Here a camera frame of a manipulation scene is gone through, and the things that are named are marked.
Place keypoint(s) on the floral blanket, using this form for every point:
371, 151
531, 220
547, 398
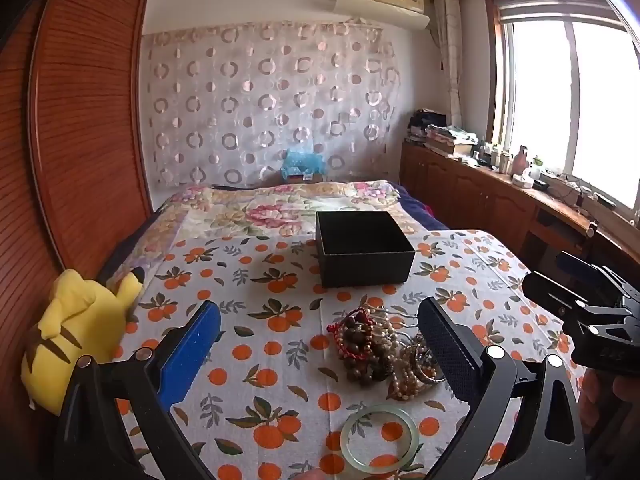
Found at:
240, 210

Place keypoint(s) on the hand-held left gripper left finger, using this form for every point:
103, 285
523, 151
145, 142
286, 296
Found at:
192, 350

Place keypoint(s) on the wooden wardrobe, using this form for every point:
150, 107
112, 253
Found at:
80, 110

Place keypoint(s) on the green jade bangle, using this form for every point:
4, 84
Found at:
348, 447

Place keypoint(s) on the row of small bottles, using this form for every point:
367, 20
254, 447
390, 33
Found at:
495, 157

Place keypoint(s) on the window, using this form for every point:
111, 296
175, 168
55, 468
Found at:
565, 100

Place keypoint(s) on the orange fruit print cloth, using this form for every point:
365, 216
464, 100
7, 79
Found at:
280, 320

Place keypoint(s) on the person's right hand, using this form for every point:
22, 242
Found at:
612, 405

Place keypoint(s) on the wooden side cabinet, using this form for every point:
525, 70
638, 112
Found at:
475, 195

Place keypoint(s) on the black square box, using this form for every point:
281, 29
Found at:
365, 255

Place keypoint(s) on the white window curtain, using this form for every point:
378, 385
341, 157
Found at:
450, 60

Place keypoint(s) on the blue tissue pack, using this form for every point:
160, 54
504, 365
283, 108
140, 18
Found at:
302, 162

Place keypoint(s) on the pink bottle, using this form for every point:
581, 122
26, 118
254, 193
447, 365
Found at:
520, 162

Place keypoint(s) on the yellow plush toy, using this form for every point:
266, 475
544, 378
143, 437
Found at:
75, 320

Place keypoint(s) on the dark blue blanket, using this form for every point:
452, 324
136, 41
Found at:
420, 207

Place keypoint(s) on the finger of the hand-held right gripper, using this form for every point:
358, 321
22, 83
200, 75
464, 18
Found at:
555, 292
580, 266

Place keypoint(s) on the circle pattern sheer curtain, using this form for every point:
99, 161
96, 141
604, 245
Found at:
260, 100

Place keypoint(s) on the stack of clutter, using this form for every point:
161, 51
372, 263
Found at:
440, 135

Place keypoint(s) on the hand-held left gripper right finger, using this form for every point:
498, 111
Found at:
450, 355

